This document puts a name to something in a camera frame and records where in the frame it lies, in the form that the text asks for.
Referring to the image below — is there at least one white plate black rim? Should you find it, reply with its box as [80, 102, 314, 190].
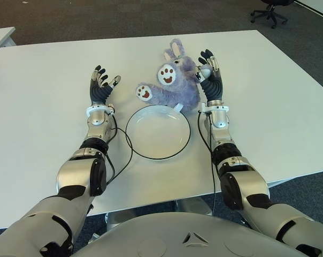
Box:
[125, 104, 191, 161]

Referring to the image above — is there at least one white side desk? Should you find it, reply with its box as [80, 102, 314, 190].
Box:
[0, 26, 17, 58]

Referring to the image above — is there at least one black office chair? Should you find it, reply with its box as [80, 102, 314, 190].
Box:
[250, 0, 296, 29]

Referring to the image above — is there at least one grey robot torso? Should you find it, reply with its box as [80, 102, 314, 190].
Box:
[70, 211, 322, 257]

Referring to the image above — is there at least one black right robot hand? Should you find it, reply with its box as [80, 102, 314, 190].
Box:
[195, 49, 224, 103]

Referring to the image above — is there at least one white table leg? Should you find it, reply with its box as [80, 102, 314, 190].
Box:
[174, 198, 213, 216]

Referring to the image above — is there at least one purple plush bunny doll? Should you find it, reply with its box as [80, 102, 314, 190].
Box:
[135, 39, 208, 112]

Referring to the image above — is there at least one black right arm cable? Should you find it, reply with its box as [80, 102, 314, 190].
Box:
[197, 111, 217, 215]

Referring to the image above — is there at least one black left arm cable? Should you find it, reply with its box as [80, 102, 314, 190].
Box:
[104, 111, 134, 188]

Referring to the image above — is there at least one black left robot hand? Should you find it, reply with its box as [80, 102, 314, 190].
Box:
[89, 65, 122, 105]

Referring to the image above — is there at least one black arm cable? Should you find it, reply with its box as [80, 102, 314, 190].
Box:
[197, 111, 217, 215]
[104, 111, 134, 188]

